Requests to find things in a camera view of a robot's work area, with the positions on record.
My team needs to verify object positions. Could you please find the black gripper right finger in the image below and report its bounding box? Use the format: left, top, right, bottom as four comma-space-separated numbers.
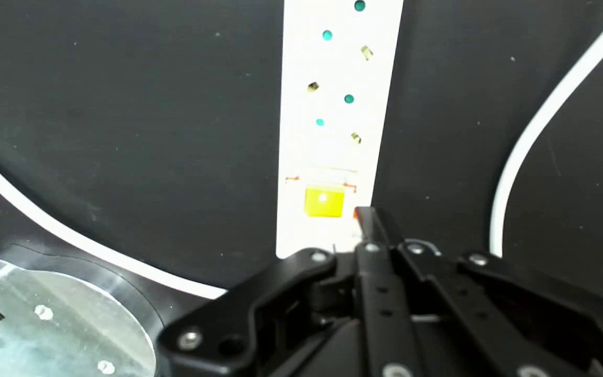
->
351, 203, 603, 377

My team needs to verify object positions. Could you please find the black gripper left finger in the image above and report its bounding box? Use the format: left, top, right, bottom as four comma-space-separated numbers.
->
156, 245, 359, 377

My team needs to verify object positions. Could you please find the white power strip orange switch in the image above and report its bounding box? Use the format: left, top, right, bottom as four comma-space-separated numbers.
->
274, 0, 407, 261

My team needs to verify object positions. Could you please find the round metal mounting plate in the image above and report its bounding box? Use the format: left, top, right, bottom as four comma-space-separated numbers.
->
0, 256, 161, 377

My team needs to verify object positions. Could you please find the white appliance cable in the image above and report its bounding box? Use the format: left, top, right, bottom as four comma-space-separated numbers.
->
487, 0, 603, 259

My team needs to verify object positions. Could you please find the white power strip cord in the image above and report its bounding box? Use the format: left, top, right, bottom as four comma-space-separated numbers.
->
0, 135, 229, 301

